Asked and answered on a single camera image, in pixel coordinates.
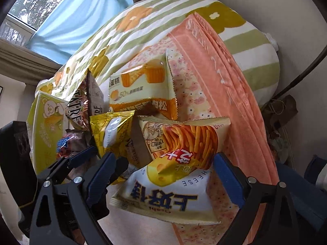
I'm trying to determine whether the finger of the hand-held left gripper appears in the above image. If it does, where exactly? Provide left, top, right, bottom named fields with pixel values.
left=37, top=145, right=99, bottom=184
left=112, top=157, right=129, bottom=182

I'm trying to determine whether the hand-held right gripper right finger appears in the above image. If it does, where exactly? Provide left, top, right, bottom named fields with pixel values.
left=212, top=152, right=299, bottom=245

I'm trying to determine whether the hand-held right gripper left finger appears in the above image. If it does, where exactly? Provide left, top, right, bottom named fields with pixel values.
left=30, top=152, right=116, bottom=245

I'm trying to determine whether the small blue red packet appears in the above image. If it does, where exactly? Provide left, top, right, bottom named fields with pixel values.
left=56, top=130, right=90, bottom=159

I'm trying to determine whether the gold snack packet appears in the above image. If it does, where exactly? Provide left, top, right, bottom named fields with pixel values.
left=89, top=110, right=136, bottom=169

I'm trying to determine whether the green cardboard box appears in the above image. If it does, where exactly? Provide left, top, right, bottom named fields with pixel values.
left=27, top=90, right=69, bottom=175

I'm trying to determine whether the dark striped snack packet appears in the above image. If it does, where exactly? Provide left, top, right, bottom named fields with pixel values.
left=65, top=69, right=105, bottom=130

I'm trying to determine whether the white cheese snack packet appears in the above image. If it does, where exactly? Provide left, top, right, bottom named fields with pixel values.
left=109, top=156, right=222, bottom=225

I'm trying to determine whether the orange sticks snack packet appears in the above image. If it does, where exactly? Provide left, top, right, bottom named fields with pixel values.
left=138, top=116, right=231, bottom=169

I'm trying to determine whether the yellow cake snack packet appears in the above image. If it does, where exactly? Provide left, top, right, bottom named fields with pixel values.
left=109, top=48, right=178, bottom=120

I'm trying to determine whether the dark blue cloth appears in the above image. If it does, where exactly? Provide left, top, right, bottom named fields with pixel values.
left=276, top=156, right=327, bottom=233

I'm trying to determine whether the brown crumpled bag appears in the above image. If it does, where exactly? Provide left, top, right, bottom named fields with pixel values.
left=262, top=94, right=298, bottom=133

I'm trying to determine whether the large pink packet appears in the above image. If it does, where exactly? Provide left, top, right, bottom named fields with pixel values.
left=128, top=13, right=280, bottom=245

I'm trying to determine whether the brown curtain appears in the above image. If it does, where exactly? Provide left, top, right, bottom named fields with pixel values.
left=0, top=38, right=62, bottom=85

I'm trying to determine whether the light blue cloth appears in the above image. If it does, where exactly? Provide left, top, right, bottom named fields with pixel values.
left=26, top=0, right=133, bottom=65

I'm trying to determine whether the floral striped blanket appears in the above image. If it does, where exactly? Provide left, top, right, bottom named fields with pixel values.
left=38, top=0, right=280, bottom=108

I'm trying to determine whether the window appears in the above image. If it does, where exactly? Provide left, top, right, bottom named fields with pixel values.
left=0, top=0, right=64, bottom=44

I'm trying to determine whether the black cable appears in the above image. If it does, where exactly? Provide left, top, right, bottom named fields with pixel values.
left=273, top=48, right=327, bottom=100

